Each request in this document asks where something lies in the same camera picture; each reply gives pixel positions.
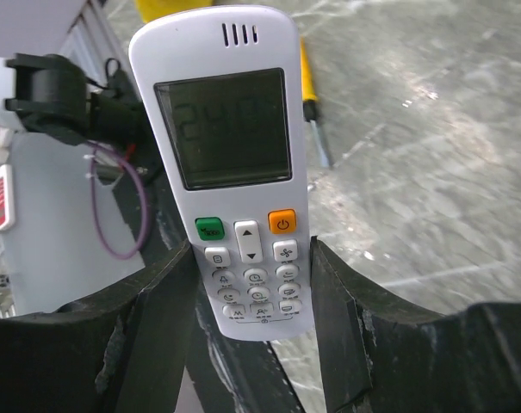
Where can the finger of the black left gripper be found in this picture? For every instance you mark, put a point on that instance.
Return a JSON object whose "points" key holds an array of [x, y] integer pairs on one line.
{"points": [[227, 375]]}

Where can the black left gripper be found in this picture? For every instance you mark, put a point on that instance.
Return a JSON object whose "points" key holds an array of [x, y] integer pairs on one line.
{"points": [[118, 118]]}

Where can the yellow handled screwdriver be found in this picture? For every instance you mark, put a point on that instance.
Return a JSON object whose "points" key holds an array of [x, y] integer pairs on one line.
{"points": [[311, 109]]}

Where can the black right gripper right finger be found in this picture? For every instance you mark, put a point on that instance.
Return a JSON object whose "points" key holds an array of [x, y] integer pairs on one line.
{"points": [[381, 353]]}

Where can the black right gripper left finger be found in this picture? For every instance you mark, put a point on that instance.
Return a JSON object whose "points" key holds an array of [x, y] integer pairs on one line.
{"points": [[121, 349]]}

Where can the yellow napa cabbage toy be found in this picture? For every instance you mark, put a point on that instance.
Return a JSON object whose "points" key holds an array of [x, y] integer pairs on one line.
{"points": [[151, 10]]}

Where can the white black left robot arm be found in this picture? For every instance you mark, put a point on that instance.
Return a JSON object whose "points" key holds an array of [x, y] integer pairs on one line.
{"points": [[51, 261]]}

